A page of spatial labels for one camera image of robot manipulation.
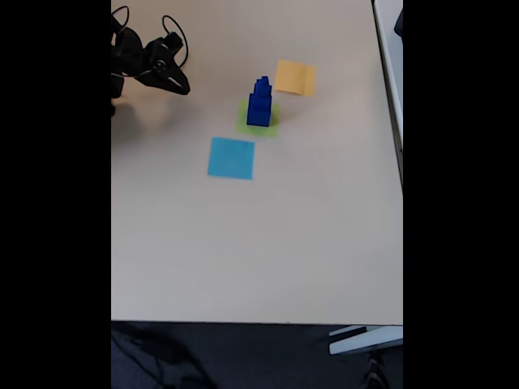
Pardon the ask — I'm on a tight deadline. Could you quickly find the green paper square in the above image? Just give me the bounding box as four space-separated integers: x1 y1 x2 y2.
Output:
235 99 281 139

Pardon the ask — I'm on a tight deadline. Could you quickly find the light blue paper square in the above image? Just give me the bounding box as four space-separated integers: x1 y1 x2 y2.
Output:
206 136 256 181

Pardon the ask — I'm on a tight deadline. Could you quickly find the yellow paper square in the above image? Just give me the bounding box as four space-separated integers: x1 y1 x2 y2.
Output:
273 59 317 97

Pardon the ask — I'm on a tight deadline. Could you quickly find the large blue cube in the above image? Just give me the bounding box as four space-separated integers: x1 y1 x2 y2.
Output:
246 95 272 128

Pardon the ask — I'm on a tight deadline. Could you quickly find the white neighbouring table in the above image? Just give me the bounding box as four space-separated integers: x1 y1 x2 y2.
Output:
371 0 404 191

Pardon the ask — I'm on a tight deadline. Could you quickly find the white table foot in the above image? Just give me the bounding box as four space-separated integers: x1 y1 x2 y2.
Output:
328 324 404 356

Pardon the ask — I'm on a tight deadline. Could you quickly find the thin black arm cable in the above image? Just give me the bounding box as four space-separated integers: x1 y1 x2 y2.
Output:
111 5 131 30

